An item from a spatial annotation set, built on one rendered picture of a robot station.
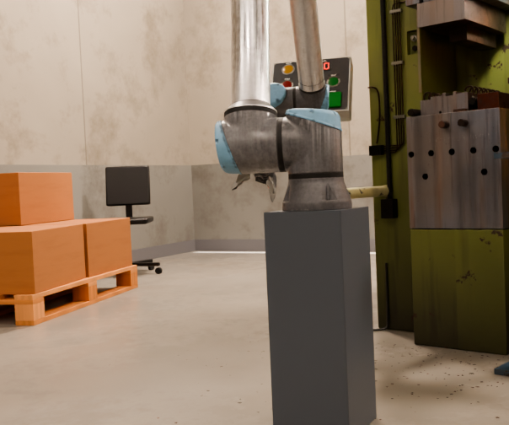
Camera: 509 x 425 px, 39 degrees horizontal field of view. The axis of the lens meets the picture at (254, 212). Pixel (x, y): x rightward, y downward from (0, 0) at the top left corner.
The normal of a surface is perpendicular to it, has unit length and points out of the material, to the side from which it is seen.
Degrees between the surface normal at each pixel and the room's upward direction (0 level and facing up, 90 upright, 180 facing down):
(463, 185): 90
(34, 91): 90
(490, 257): 90
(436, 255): 90
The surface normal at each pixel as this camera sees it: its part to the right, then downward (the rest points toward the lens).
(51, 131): 0.88, -0.02
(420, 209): -0.64, 0.06
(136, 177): 0.01, -0.10
